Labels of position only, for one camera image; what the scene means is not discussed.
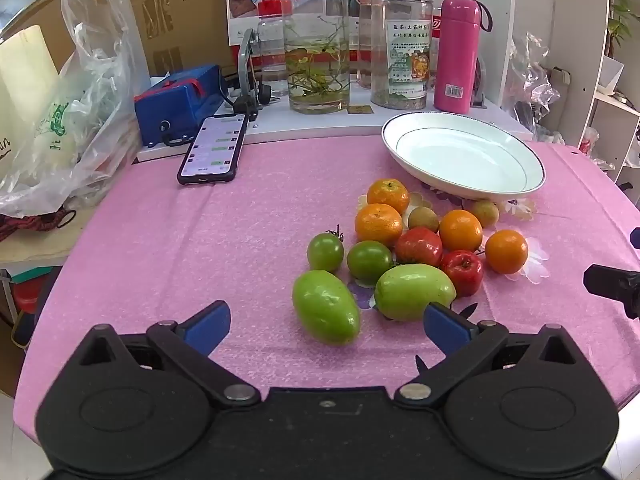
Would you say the cream paper bag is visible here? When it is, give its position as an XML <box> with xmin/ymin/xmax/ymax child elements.
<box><xmin>0</xmin><ymin>24</ymin><xmax>84</xmax><ymax>177</ymax></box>

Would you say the white folded paper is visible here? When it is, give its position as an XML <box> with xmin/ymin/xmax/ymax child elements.
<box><xmin>596</xmin><ymin>54</ymin><xmax>626</xmax><ymax>95</ymax></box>

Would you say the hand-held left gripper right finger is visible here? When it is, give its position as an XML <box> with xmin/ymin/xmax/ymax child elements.
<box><xmin>394</xmin><ymin>302</ymin><xmax>584</xmax><ymax>408</ymax></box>

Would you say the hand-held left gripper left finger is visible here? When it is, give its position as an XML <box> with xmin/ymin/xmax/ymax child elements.
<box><xmin>70</xmin><ymin>301</ymin><xmax>262</xmax><ymax>407</ymax></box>

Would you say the blue box device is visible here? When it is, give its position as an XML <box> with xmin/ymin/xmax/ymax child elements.
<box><xmin>134</xmin><ymin>64</ymin><xmax>224</xmax><ymax>147</ymax></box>

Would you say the black smartphone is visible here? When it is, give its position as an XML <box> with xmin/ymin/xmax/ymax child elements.
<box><xmin>177</xmin><ymin>113</ymin><xmax>249</xmax><ymax>186</ymax></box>

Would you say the broad green mango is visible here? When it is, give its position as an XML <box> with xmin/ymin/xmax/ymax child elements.
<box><xmin>374</xmin><ymin>263</ymin><xmax>457</xmax><ymax>322</ymax></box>

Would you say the pink foam table cover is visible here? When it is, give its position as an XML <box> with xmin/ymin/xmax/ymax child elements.
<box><xmin>15</xmin><ymin>132</ymin><xmax>640</xmax><ymax>411</ymax></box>

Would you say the white plate with dark rim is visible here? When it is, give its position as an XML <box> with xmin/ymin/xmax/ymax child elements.
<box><xmin>381</xmin><ymin>111</ymin><xmax>547</xmax><ymax>201</ymax></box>

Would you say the white shelf unit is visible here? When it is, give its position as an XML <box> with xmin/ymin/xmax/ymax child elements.
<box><xmin>497</xmin><ymin>0</ymin><xmax>640</xmax><ymax>197</ymax></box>

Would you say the dark round item grey base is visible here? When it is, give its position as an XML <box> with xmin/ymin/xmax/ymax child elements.
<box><xmin>472</xmin><ymin>55</ymin><xmax>490</xmax><ymax>109</ymax></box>

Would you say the labelled clear jar dark lid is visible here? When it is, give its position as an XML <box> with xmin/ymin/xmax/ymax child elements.
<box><xmin>370</xmin><ymin>0</ymin><xmax>434</xmax><ymax>110</ymax></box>

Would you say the green leafy plant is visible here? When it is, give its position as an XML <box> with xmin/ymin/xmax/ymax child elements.
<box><xmin>606</xmin><ymin>0</ymin><xmax>639</xmax><ymax>59</ymax></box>

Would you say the green tomato with stem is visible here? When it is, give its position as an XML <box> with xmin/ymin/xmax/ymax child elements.
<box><xmin>306</xmin><ymin>227</ymin><xmax>346</xmax><ymax>273</ymax></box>

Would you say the elongated green mango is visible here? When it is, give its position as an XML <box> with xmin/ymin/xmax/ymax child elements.
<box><xmin>292</xmin><ymin>270</ymin><xmax>362</xmax><ymax>346</ymax></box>

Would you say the crumpled clear plastic bag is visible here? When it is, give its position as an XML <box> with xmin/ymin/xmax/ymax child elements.
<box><xmin>507</xmin><ymin>32</ymin><xmax>562</xmax><ymax>129</ymax></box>

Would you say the pink thermos bottle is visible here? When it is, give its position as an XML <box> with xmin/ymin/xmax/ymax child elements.
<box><xmin>433</xmin><ymin>0</ymin><xmax>494</xmax><ymax>114</ymax></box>

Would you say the red white plastic wrapper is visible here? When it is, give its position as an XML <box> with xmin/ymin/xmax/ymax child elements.
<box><xmin>578</xmin><ymin>126</ymin><xmax>601</xmax><ymax>159</ymax></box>

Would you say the white flat board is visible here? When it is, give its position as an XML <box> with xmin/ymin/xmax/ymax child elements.
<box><xmin>137</xmin><ymin>77</ymin><xmax>536</xmax><ymax>163</ymax></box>

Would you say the small brown round fruit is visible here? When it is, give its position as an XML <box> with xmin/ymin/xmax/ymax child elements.
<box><xmin>407</xmin><ymin>206</ymin><xmax>440</xmax><ymax>233</ymax></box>
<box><xmin>470</xmin><ymin>199</ymin><xmax>500</xmax><ymax>228</ymax></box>

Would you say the brown cardboard box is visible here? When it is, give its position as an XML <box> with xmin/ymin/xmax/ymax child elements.
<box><xmin>0</xmin><ymin>0</ymin><xmax>236</xmax><ymax>79</ymax></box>

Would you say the red black woven strap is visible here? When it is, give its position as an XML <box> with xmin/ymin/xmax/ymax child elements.
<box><xmin>0</xmin><ymin>207</ymin><xmax>77</xmax><ymax>242</ymax></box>

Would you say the red plastic container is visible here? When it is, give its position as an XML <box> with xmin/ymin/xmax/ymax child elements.
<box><xmin>12</xmin><ymin>277</ymin><xmax>44</xmax><ymax>314</ymax></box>

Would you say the clear bottle with red cap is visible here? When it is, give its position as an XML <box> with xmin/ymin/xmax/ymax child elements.
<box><xmin>257</xmin><ymin>0</ymin><xmax>294</xmax><ymax>97</ymax></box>

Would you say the glass vase with water plants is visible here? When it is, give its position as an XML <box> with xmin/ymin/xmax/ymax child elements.
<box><xmin>283</xmin><ymin>0</ymin><xmax>351</xmax><ymax>115</ymax></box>

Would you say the large orange mandarin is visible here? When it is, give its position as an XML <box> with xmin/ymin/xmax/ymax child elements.
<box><xmin>355</xmin><ymin>203</ymin><xmax>404</xmax><ymax>247</ymax></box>

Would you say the red tomato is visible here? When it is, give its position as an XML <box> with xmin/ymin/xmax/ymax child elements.
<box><xmin>394</xmin><ymin>227</ymin><xmax>444</xmax><ymax>267</ymax></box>

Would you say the red apple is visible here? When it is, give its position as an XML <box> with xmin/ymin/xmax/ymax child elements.
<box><xmin>440</xmin><ymin>250</ymin><xmax>485</xmax><ymax>298</ymax></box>

